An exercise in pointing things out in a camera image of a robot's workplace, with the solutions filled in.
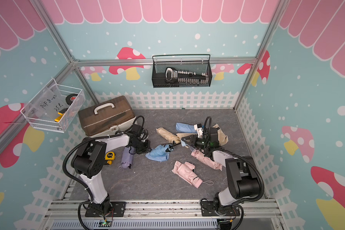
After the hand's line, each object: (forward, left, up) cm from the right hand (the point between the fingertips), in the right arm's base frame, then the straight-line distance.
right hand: (182, 139), depth 86 cm
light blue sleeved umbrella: (-4, +14, -8) cm, 17 cm away
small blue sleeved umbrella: (+16, -2, -10) cm, 19 cm away
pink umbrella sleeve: (-6, -11, -10) cm, 16 cm away
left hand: (-1, +20, -13) cm, 24 cm away
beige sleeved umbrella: (+9, +1, -9) cm, 13 cm away
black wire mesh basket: (+42, +15, +21) cm, 49 cm away
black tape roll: (+14, +63, +21) cm, 68 cm away
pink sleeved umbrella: (-16, -2, -10) cm, 19 cm away
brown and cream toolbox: (+13, +42, +8) cm, 45 cm away
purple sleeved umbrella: (-7, +35, -10) cm, 37 cm away
